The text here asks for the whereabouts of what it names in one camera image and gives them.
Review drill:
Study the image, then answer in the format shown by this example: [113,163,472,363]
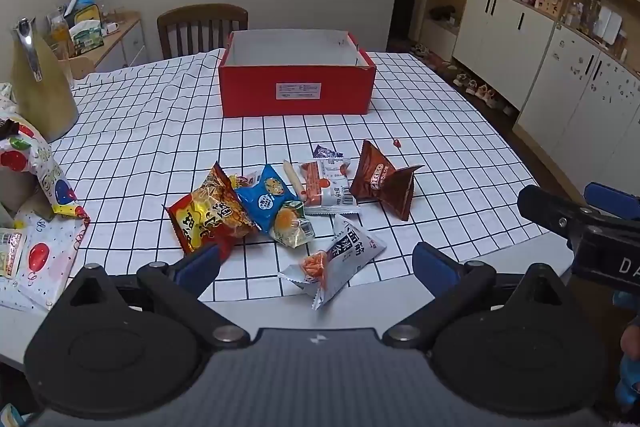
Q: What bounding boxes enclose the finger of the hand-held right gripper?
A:
[584,180,640,221]
[517,184,602,251]

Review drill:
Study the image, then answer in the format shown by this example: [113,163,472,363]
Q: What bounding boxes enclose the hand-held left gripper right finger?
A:
[382,241,574,351]

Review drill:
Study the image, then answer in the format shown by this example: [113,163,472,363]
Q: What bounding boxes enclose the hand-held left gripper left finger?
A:
[65,243,250,351]

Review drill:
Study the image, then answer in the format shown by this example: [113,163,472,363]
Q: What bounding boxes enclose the red yellow snack packet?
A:
[164,162,258,258]

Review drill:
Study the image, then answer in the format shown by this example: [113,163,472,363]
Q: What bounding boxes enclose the white black snack packet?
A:
[278,214,387,311]

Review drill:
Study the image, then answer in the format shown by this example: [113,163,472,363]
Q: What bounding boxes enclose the blue cookie packet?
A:
[234,164,306,234]

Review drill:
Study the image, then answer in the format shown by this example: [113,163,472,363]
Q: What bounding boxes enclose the clear braised egg packet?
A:
[270,202,316,251]

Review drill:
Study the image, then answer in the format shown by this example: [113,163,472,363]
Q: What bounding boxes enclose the sausage stick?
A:
[282,160,309,202]

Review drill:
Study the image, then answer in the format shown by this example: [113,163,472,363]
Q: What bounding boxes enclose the white orange cake packet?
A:
[299,158,361,215]

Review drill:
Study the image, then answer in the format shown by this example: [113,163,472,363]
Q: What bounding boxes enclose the red cardboard box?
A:
[217,31,377,118]

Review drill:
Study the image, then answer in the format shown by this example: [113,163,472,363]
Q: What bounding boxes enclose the row of shoes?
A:
[400,42,518,118]

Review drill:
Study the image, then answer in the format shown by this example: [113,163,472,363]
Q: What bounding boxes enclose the balloon print plastic packet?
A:
[0,206,91,312]

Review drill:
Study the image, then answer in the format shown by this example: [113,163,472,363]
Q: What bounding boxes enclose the checked tablecloth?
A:
[47,48,553,308]

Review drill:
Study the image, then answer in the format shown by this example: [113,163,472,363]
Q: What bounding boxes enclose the small labelled packet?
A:
[0,228,27,279]

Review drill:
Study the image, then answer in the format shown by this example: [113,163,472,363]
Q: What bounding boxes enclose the balloon print gift bag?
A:
[0,83,92,224]

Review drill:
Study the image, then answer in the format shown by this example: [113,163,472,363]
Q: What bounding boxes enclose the low white shoe bench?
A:
[419,4,464,60]

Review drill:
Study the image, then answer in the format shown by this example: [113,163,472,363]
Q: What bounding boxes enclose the wooden top side cabinet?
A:
[65,11,148,80]

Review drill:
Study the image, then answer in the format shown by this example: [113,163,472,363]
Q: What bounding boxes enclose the gold metal pitcher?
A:
[10,17,80,144]

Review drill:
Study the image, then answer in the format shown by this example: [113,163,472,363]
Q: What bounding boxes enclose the wooden chair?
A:
[157,4,249,60]

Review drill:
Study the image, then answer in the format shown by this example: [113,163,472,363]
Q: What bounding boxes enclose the green print tissue box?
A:
[69,21,105,56]

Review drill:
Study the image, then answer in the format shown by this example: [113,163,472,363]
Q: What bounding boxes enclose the yellow storage box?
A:
[64,2,101,28]

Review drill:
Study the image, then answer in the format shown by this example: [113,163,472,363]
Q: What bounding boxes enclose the white wall cabinet unit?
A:
[452,0,640,204]

